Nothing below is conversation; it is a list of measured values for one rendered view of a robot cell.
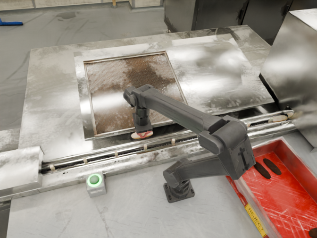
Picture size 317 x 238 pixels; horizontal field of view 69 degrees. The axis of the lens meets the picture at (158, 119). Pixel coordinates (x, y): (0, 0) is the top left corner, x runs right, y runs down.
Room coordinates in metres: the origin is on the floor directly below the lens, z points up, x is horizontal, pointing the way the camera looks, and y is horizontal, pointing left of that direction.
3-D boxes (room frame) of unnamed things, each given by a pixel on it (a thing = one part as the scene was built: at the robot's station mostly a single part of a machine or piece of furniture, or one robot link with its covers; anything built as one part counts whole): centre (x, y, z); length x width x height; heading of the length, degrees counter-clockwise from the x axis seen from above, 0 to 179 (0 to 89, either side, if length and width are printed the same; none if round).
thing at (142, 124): (0.63, 0.07, 1.06); 0.10 x 0.07 x 0.07; 19
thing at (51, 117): (1.19, -0.08, 0.41); 1.80 x 1.16 x 0.82; 109
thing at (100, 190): (0.42, 0.25, 0.84); 0.08 x 0.08 x 0.11; 19
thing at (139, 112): (0.63, 0.07, 1.12); 0.07 x 0.06 x 0.07; 41
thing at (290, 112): (0.88, -0.70, 0.90); 0.06 x 0.01 x 0.06; 19
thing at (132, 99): (0.66, 0.09, 1.15); 0.11 x 0.09 x 0.12; 41
